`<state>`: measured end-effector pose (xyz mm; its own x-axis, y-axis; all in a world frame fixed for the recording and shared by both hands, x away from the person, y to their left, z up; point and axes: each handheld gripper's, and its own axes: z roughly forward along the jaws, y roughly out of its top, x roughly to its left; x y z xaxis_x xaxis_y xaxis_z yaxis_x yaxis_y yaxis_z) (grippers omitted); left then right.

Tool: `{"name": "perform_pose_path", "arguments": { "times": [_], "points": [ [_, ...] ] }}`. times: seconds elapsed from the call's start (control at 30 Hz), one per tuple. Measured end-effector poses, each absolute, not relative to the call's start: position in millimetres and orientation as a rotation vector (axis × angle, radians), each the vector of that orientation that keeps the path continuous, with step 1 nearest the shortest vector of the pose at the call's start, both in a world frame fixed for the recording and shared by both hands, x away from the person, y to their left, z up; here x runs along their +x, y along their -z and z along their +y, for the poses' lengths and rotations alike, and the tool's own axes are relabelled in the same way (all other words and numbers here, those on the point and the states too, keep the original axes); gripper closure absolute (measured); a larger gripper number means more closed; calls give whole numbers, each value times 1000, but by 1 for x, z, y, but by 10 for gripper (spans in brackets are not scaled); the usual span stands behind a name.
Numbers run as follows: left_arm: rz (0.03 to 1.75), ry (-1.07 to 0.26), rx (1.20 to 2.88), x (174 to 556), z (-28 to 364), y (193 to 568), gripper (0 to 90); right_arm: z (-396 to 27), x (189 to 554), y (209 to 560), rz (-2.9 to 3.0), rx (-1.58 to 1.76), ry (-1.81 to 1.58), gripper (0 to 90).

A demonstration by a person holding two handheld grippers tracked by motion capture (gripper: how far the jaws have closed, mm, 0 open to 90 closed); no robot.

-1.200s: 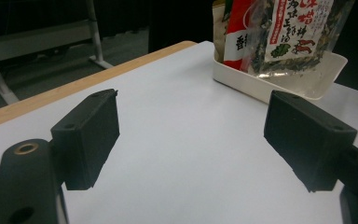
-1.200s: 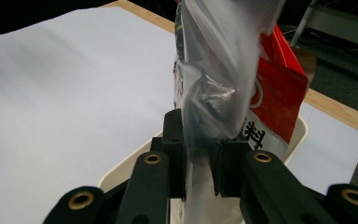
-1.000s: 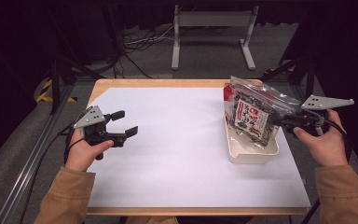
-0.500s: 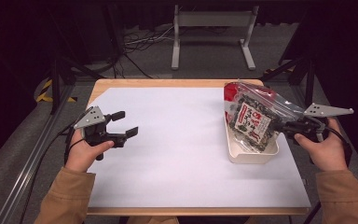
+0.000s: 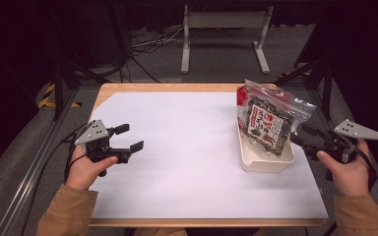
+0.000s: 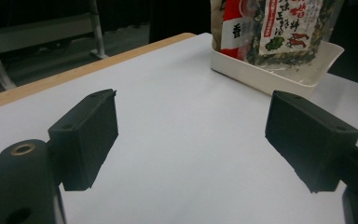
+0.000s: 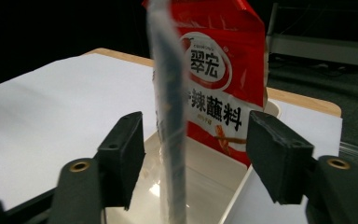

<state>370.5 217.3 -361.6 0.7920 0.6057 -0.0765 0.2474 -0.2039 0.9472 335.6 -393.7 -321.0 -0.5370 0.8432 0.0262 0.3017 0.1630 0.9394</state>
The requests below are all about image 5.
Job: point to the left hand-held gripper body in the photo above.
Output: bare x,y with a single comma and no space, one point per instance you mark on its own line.
95,141

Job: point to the cream plastic divided bin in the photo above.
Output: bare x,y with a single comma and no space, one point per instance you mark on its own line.
262,164

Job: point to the black metal stand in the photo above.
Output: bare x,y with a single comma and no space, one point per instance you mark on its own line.
326,88
59,88

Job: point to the clear bag of dark spices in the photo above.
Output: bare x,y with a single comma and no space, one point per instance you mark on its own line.
269,124

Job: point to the red seasoning packet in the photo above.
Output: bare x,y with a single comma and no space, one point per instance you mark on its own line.
241,95

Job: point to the person's left hand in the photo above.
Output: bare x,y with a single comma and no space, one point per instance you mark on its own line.
83,170

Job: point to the aluminium floor rail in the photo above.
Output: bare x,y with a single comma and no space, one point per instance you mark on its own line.
29,177
328,108

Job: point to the white paper sheet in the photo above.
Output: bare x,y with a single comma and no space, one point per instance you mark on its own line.
177,147

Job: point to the person's right hand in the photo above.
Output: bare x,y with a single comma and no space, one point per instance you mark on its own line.
351,177

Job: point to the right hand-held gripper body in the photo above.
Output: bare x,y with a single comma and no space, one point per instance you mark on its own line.
339,141

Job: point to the grey metal stand frame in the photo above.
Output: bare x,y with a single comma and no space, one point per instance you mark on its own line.
224,19

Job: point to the yellow black hazard tape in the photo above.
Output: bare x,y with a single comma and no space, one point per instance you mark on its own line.
47,96

